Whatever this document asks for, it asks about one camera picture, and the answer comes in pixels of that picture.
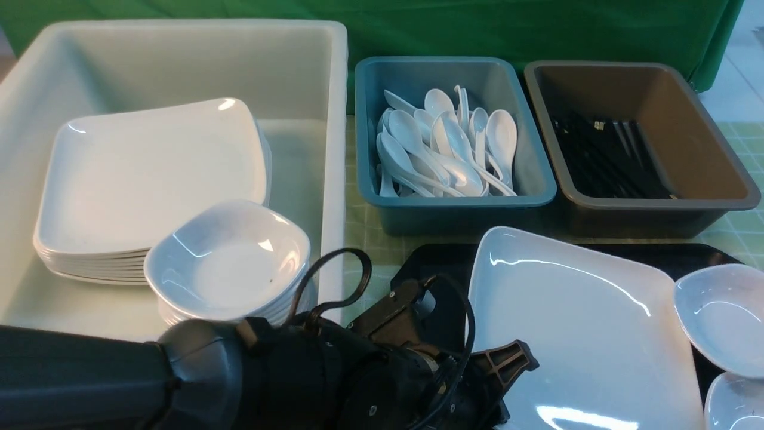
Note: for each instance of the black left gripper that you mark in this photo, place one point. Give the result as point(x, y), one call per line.
point(377, 375)

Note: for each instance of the white square rice plate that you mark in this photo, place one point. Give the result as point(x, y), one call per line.
point(610, 349)

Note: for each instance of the white bowl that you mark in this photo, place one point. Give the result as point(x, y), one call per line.
point(720, 309)
point(235, 257)
point(733, 402)

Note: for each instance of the dark grey left arm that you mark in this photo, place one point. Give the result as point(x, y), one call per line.
point(188, 379)

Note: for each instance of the top white stacked plate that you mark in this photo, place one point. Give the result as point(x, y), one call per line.
point(208, 112)

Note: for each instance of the black serving tray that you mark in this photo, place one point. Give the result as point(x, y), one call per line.
point(442, 327)

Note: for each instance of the pile of white spoons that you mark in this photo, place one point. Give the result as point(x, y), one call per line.
point(445, 149)

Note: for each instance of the teal plastic spoon bin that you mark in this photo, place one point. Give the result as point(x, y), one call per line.
point(491, 83)

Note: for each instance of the pile of black chopsticks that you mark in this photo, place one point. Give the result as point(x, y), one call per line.
point(609, 158)

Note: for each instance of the brown plastic chopstick bin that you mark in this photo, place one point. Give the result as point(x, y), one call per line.
point(692, 156)

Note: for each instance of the green checked tablecloth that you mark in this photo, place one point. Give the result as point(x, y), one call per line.
point(738, 234)

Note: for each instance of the stack of white bowls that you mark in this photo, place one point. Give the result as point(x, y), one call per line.
point(276, 314)

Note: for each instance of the large white plastic tub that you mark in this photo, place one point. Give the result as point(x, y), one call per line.
point(291, 74)

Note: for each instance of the green backdrop cloth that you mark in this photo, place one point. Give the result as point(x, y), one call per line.
point(688, 36)

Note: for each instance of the stack of white plates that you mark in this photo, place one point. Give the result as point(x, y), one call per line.
point(89, 266)

